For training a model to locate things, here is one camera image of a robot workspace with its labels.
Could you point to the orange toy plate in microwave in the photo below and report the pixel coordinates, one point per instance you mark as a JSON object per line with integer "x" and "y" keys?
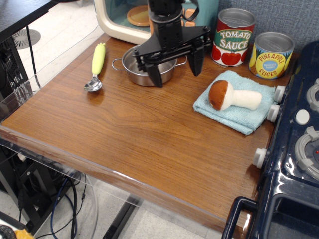
{"x": 138, "y": 16}

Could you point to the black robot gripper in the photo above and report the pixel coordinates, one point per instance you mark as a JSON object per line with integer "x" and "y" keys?
{"x": 171, "y": 40}

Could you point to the dark blue toy stove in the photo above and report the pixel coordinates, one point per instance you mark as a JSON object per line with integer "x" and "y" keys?
{"x": 287, "y": 206}

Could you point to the pineapple slices can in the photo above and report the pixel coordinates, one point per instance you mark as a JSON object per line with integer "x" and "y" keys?
{"x": 271, "y": 55}

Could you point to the toy microwave cream and teal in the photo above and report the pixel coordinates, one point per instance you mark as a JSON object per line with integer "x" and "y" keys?
{"x": 112, "y": 18}

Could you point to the light blue folded cloth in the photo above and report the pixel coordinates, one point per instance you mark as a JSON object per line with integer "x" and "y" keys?
{"x": 241, "y": 119}

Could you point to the spoon with yellow-green handle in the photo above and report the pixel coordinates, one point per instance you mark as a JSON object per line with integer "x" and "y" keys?
{"x": 97, "y": 64}

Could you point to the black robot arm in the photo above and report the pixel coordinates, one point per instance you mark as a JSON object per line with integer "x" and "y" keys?
{"x": 167, "y": 8}

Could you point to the tomato sauce can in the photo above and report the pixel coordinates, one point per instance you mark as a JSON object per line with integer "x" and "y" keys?
{"x": 232, "y": 37}

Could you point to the black desk at left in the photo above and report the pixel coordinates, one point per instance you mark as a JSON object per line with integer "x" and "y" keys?
{"x": 15, "y": 15}

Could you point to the plush brown-capped mushroom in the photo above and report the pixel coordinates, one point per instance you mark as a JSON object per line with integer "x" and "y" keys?
{"x": 222, "y": 95}

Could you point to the black table leg base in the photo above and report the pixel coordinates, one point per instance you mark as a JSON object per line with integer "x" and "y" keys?
{"x": 122, "y": 218}

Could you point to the clear acrylic table guard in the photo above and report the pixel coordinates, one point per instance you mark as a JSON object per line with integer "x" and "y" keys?
{"x": 146, "y": 141}

